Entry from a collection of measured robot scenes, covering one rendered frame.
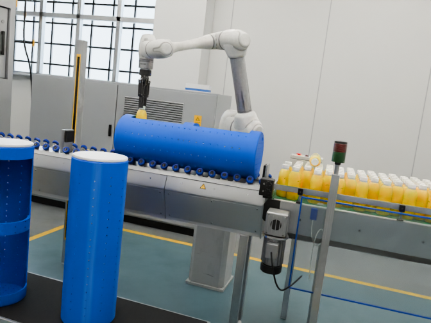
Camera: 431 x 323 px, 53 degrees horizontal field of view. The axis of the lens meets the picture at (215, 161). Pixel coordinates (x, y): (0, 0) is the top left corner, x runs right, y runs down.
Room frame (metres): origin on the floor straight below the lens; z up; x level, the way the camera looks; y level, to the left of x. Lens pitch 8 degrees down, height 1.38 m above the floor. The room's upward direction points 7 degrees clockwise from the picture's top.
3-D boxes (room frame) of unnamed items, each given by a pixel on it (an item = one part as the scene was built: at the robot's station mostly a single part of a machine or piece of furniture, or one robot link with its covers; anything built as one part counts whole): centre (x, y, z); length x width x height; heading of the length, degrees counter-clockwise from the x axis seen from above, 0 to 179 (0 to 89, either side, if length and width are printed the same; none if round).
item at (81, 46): (3.17, 1.06, 0.85); 0.06 x 0.06 x 1.70; 75
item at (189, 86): (4.42, 0.26, 1.48); 0.24 x 0.12 x 0.08; 81
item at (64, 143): (2.82, 0.99, 1.00); 0.10 x 0.04 x 0.15; 165
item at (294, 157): (2.71, -0.57, 1.05); 0.20 x 0.10 x 0.10; 75
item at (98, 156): (2.18, 0.59, 1.03); 0.28 x 0.28 x 0.01
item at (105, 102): (4.68, 1.01, 0.72); 2.15 x 0.54 x 1.45; 73
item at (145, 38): (2.68, 0.49, 1.66); 0.13 x 0.11 x 0.16; 37
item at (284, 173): (2.35, -0.39, 0.98); 0.07 x 0.07 x 0.16
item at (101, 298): (2.18, 0.59, 0.59); 0.28 x 0.28 x 0.88
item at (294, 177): (2.30, -0.44, 0.98); 0.07 x 0.07 x 0.16
